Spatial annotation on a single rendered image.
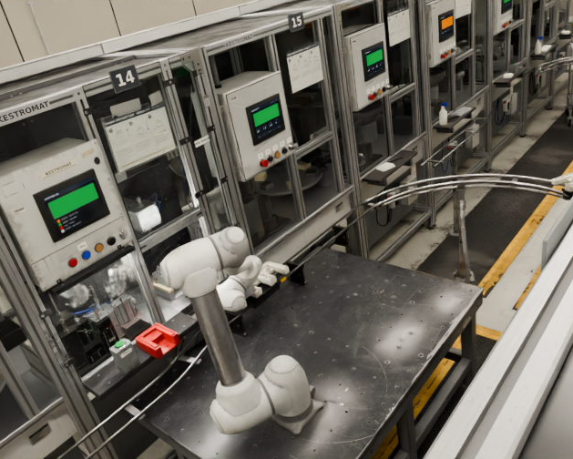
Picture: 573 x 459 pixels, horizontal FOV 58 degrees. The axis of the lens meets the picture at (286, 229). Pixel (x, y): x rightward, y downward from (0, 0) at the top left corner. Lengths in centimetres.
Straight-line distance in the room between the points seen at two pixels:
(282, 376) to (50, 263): 98
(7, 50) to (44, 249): 396
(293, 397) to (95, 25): 505
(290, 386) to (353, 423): 30
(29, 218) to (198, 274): 67
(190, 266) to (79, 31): 472
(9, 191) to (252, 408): 116
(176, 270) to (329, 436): 88
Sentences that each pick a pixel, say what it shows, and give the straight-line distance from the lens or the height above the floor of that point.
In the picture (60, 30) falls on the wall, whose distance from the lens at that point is 615.
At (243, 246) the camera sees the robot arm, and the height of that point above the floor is 146.
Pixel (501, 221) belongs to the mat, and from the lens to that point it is 480.
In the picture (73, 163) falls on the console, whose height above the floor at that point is 178.
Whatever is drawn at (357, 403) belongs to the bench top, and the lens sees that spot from 223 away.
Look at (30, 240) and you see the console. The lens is 210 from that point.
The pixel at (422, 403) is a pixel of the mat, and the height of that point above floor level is 1.
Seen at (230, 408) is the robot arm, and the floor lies 91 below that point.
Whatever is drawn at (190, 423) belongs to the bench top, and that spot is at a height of 68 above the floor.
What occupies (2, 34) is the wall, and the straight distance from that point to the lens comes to 590.
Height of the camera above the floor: 231
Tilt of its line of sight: 27 degrees down
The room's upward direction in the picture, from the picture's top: 11 degrees counter-clockwise
